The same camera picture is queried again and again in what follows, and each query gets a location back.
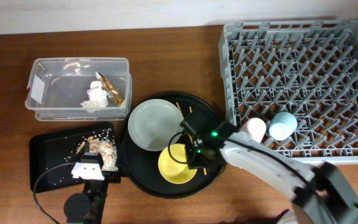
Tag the brown gold snack wrapper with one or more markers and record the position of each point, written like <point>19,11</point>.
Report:
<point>112,92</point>

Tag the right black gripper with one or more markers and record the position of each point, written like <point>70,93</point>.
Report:
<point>192,162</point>

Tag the clear plastic bin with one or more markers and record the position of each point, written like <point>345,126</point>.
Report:
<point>58,87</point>

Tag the blue plastic cup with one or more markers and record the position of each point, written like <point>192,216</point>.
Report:
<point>282,126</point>

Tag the pink plastic cup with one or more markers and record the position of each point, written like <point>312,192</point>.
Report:
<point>255,128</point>

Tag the grey round plate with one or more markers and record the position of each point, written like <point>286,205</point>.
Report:
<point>153,123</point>

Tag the black round tray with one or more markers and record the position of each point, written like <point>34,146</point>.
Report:
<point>142,166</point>

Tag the black rectangular tray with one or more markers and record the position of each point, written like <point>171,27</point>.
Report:
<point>49,150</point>

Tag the wooden chopstick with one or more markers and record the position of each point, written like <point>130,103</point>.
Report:
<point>178,106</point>
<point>204,171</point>

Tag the white napkin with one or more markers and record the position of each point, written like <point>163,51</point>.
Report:
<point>97,97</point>

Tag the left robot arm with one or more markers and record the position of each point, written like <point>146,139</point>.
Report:
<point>87,206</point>

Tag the scattered food scraps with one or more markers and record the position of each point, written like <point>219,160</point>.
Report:
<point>101,142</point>

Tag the yellow bowl with food scraps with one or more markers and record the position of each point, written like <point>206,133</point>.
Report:
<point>172,171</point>

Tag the grey dishwasher rack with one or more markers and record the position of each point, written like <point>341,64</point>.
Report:
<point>306,68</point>

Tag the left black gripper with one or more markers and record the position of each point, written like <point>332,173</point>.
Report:
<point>113,177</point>

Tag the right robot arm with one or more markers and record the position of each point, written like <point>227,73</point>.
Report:
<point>318,194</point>

